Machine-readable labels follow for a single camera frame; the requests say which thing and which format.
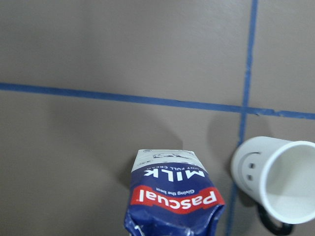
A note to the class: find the blue Pascual milk carton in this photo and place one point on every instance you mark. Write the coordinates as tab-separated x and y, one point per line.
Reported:
171	194

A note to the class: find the white smiley face mug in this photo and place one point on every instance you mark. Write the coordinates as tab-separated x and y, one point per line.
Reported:
279	175

